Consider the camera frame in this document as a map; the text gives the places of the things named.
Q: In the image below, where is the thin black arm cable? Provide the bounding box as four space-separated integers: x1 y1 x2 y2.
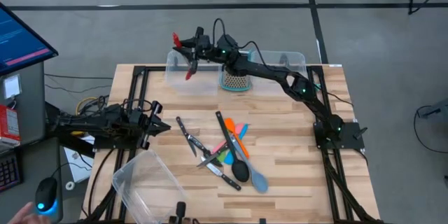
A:
314 83 354 107

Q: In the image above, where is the orange silicone spatula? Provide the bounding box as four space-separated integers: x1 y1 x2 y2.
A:
223 118 251 160

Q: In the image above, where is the pink silicone spatula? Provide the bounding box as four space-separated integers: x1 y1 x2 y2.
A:
211 122 246 154

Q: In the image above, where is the grey computer case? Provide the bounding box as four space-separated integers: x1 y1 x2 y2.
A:
0 61 46 148

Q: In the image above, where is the white sheet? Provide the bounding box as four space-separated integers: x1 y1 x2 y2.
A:
64 136 96 183

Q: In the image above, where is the grey desk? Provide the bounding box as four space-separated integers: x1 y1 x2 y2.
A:
0 136 64 224

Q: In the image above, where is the clear plastic bin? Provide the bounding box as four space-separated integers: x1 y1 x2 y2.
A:
164 49 222 97
248 50 312 97
111 148 192 224

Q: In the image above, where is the black serving spoon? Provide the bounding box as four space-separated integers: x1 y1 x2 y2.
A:
215 111 251 183

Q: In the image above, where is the black clamp knob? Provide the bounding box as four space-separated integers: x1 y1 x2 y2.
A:
352 126 369 140

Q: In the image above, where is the red and white box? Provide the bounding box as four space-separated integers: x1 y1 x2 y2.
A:
0 104 21 148

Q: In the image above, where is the black looped floor cable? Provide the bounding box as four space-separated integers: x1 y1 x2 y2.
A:
413 104 448 155

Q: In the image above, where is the yellow cable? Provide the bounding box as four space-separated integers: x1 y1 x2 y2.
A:
71 96 101 138

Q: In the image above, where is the black leader arm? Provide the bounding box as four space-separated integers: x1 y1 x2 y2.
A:
169 201 201 224

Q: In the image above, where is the computer monitor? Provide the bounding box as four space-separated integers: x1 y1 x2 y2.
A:
0 2 60 76

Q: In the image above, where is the teal utensil holder cup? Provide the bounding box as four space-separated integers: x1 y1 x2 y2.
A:
218 50 253 92

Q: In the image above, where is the black computer mouse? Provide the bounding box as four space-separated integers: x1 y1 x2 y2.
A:
34 176 59 215

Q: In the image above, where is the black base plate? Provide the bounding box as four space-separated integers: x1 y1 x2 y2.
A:
313 121 365 151
92 134 143 151

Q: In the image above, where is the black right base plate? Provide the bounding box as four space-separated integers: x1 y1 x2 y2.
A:
313 121 365 151

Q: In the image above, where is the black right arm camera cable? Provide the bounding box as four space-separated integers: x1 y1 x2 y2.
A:
211 17 270 73

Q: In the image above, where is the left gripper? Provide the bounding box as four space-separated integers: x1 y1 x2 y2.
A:
129 100 172 151

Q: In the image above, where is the thick black cable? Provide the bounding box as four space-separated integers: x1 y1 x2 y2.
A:
87 148 116 218

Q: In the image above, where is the grey-blue silicone spoon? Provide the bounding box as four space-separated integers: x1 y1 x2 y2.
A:
229 133 270 195

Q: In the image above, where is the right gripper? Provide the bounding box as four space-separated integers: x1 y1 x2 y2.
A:
174 34 225 73

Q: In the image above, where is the black keyboard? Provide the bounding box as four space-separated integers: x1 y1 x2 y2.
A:
0 152 22 194

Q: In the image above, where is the green silicone spatula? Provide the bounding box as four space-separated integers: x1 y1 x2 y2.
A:
216 148 229 164

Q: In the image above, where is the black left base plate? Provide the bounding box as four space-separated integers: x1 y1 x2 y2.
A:
92 134 143 151

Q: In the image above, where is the person's hand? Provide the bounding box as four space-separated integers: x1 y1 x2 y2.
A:
6 202 52 224

